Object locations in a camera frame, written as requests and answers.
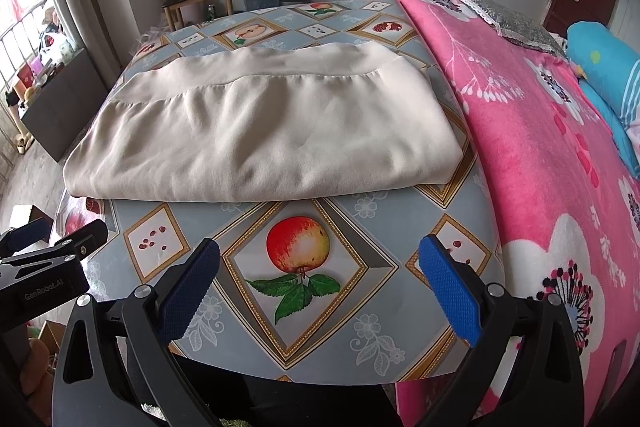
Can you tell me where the dark grey cabinet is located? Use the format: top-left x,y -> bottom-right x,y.
20,48 -> 122,161

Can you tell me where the fruit print tablecloth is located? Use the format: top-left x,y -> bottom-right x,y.
52,0 -> 507,383

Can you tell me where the pink floral blanket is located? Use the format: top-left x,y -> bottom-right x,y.
375,0 -> 640,427

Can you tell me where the silver lace-edged cushion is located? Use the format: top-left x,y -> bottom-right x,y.
456,0 -> 569,58

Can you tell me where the blue pillow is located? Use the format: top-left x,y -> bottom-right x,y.
566,21 -> 640,180

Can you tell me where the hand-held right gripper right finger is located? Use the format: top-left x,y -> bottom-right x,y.
418,234 -> 586,427

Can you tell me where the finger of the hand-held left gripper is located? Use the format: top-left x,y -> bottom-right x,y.
29,219 -> 109,259
0,216 -> 54,259

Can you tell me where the beige zip jacket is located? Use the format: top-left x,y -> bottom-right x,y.
64,41 -> 463,204

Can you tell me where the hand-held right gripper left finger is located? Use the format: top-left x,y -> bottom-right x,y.
52,237 -> 222,427

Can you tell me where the white plastic bag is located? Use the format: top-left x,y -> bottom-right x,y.
39,32 -> 77,64

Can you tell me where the cardboard box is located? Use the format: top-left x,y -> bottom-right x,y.
36,318 -> 67,360

